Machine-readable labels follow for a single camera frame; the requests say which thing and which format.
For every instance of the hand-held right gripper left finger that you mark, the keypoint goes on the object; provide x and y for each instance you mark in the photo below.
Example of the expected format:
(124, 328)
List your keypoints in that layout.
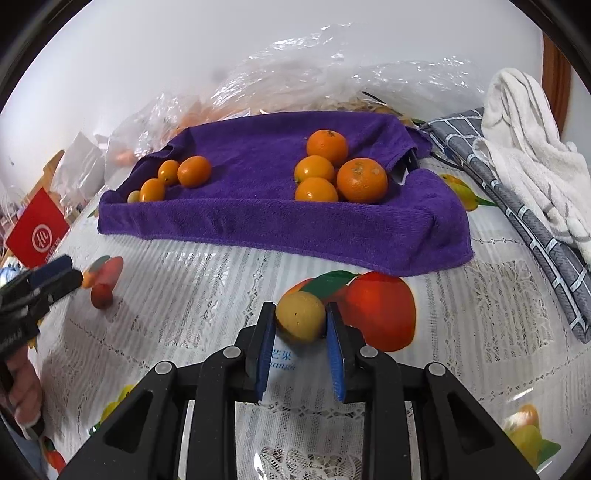
(265, 357)

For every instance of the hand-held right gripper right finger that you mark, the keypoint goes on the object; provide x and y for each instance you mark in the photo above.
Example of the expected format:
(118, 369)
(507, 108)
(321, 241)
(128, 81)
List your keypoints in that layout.
(335, 357)

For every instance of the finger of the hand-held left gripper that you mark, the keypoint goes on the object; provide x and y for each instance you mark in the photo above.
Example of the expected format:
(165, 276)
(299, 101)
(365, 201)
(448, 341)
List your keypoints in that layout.
(53, 268)
(62, 284)

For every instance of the small red fruit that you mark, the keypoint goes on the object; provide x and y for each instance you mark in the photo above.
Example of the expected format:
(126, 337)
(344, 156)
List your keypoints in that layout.
(102, 295)

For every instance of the yellow round fruit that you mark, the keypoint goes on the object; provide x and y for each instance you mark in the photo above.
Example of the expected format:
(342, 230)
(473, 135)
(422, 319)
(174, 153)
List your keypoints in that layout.
(300, 316)

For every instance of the small yellow-green fruit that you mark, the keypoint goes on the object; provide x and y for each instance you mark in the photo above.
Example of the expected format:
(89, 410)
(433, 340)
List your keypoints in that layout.
(133, 197)

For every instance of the orange kumquat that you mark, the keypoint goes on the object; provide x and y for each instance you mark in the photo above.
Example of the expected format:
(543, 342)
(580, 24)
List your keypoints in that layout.
(153, 190)
(169, 171)
(194, 171)

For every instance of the orange tangerine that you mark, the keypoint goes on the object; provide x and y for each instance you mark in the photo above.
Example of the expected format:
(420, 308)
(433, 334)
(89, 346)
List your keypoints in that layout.
(314, 168)
(316, 191)
(327, 146)

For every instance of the large bumpy tangerine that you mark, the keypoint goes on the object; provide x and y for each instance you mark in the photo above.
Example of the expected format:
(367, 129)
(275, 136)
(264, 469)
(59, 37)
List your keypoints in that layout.
(362, 181)

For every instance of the person's left hand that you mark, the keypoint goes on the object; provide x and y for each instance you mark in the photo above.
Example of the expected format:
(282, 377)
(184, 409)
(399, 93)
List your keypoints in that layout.
(27, 392)

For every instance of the red box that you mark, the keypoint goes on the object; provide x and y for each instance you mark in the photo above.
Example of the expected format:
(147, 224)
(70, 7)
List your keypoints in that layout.
(38, 228)

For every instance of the brown cardboard box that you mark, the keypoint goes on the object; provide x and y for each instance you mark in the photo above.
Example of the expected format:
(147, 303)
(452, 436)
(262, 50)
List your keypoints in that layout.
(48, 170)

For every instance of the white plastic bag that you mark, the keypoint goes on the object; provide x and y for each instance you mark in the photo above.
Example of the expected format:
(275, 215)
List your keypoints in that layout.
(81, 166)

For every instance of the purple towel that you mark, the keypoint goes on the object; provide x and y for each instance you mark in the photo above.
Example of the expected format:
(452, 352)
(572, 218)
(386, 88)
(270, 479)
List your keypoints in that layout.
(277, 230)

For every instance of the small clear plastic bag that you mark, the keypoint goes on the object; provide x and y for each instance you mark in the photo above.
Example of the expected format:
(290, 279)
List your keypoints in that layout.
(147, 124)

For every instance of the black flat object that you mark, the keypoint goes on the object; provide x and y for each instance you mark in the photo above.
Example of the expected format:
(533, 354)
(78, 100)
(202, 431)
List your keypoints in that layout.
(405, 167)

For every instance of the grey checked cloth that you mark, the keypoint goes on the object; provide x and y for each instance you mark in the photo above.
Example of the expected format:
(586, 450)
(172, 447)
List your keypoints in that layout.
(531, 221)

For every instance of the large clear plastic bag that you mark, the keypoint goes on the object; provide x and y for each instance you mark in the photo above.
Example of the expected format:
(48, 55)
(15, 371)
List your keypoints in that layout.
(323, 69)

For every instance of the white striped towel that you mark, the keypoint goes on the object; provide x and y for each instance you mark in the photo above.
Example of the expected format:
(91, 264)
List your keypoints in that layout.
(531, 134)

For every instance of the brown wooden door frame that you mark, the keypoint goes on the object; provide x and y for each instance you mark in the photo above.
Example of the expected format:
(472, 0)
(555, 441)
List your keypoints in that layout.
(558, 83)

